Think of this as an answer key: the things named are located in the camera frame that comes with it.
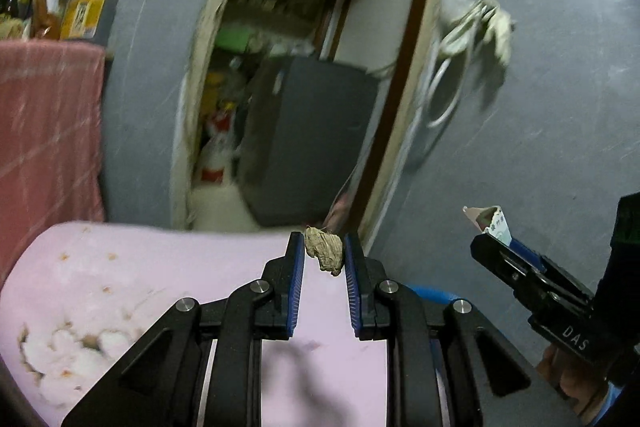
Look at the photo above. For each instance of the pink checked cloth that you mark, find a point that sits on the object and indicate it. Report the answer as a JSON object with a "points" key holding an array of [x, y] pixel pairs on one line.
{"points": [[45, 132]]}

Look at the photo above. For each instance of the brown packet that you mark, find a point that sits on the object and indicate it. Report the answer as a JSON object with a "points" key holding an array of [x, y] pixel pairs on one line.
{"points": [[47, 7]]}

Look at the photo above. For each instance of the wooden door frame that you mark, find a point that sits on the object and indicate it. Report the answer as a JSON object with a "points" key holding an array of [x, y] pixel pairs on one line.
{"points": [[400, 107]]}

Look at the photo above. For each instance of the red white spray bottle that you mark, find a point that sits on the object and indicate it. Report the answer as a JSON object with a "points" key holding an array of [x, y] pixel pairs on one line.
{"points": [[217, 152]]}

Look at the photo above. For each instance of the beige hanging rag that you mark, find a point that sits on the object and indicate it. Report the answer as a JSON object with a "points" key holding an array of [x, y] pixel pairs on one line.
{"points": [[500, 32]]}

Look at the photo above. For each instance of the brown paper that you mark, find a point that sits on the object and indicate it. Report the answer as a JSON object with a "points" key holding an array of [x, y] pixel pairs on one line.
{"points": [[324, 249]]}

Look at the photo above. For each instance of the dark glass bottles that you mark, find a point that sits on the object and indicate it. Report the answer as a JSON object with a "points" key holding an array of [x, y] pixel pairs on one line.
{"points": [[11, 9]]}

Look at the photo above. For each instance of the person's right forearm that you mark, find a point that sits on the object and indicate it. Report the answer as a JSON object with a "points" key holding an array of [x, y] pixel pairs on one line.
{"points": [[607, 404]]}

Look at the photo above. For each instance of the person's right hand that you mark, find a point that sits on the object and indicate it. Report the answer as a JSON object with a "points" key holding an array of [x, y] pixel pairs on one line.
{"points": [[570, 377]]}

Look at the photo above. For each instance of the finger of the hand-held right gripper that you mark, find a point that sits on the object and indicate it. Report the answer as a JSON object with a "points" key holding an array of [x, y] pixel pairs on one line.
{"points": [[530, 254], [505, 267]]}

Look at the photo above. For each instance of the white torn wrapper piece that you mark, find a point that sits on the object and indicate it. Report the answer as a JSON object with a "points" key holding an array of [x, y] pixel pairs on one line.
{"points": [[492, 222]]}

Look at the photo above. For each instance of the green box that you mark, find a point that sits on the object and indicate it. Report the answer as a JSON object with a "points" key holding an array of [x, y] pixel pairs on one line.
{"points": [[232, 41]]}

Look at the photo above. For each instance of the yellow packet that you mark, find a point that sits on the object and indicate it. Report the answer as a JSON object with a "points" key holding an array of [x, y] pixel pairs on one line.
{"points": [[214, 84]]}

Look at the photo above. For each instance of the grey cabinet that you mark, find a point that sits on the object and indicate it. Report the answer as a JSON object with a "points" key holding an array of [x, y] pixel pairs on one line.
{"points": [[310, 142]]}

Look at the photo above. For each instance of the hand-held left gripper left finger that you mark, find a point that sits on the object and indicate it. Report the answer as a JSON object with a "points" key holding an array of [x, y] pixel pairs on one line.
{"points": [[297, 287]]}

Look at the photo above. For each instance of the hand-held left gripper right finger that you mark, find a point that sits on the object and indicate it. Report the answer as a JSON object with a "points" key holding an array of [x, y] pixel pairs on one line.
{"points": [[352, 287]]}

